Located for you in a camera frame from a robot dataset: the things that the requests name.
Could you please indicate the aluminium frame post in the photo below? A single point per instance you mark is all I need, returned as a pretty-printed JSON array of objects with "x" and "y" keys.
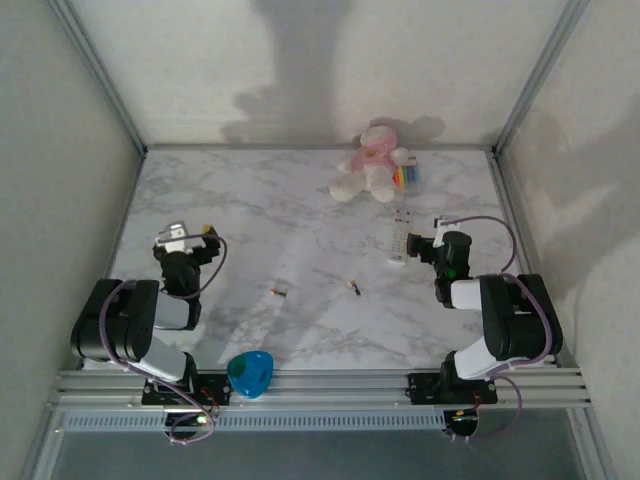
[
  {"x": 99, "y": 75},
  {"x": 539, "y": 75}
]

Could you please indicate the white plush toy pink shirt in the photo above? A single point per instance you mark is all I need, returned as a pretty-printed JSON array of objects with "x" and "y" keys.
[{"x": 372, "y": 170}]

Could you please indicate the small AAA battery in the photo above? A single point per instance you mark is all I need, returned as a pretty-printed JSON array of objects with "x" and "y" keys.
[
  {"x": 278, "y": 292},
  {"x": 354, "y": 287}
]

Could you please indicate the aluminium side rail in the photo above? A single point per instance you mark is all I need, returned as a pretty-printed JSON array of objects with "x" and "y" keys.
[{"x": 506, "y": 200}]

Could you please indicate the aluminium mounting rail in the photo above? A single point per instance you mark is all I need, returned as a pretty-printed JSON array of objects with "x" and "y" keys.
[{"x": 325, "y": 390}]

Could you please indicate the blue green triangular plastic toy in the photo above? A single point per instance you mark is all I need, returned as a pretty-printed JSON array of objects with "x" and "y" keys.
[{"x": 250, "y": 375}]

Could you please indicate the rainbow marker pack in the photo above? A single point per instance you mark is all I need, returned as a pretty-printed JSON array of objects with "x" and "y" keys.
[{"x": 407, "y": 176}]

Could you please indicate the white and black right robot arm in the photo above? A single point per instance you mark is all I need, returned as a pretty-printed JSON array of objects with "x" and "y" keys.
[{"x": 470, "y": 295}]

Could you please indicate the round dark controller housing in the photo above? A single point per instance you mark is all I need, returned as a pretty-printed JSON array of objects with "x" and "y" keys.
[
  {"x": 192, "y": 424},
  {"x": 462, "y": 425}
]

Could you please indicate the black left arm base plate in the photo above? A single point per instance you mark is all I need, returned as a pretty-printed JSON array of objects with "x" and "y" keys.
[{"x": 220, "y": 387}]

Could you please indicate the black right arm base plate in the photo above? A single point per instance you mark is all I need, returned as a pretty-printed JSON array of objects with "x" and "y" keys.
[{"x": 422, "y": 387}]

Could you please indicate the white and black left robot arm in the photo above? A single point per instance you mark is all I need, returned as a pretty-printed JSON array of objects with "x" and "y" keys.
[{"x": 170, "y": 310}]

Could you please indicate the aluminium frame leg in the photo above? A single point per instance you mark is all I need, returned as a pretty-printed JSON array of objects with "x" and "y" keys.
[
  {"x": 592, "y": 445},
  {"x": 40, "y": 450}
]

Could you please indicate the white remote control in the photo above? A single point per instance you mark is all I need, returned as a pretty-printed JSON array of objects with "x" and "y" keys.
[{"x": 400, "y": 240}]

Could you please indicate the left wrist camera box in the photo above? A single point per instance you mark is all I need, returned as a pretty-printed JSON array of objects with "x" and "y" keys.
[{"x": 175, "y": 240}]

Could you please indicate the aluminium table edge rail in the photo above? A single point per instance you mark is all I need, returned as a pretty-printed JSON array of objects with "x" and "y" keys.
[{"x": 250, "y": 147}]

